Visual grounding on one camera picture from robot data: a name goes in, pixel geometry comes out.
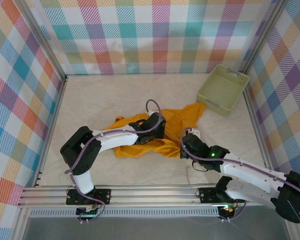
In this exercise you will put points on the yellow t-shirt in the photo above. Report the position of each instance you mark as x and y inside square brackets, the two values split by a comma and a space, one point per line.
[175, 120]

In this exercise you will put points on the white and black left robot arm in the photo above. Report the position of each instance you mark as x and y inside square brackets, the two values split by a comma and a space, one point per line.
[115, 140]

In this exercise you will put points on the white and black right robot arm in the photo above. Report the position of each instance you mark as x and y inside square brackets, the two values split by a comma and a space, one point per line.
[240, 172]

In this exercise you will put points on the white table cloth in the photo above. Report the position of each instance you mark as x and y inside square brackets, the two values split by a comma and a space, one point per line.
[115, 87]

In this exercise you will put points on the light green plastic bin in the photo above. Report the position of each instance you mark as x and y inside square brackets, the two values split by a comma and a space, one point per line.
[222, 87]

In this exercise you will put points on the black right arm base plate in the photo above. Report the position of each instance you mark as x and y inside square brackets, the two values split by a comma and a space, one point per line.
[207, 195]

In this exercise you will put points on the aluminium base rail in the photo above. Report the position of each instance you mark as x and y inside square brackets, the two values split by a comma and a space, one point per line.
[152, 195]

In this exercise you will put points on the aluminium frame side bar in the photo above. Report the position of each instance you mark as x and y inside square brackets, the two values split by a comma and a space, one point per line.
[253, 117]
[53, 117]

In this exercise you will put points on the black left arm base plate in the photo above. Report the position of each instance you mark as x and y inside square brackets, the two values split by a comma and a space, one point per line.
[102, 195]

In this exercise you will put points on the aluminium frame post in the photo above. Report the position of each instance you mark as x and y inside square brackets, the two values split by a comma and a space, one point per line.
[262, 35]
[40, 40]

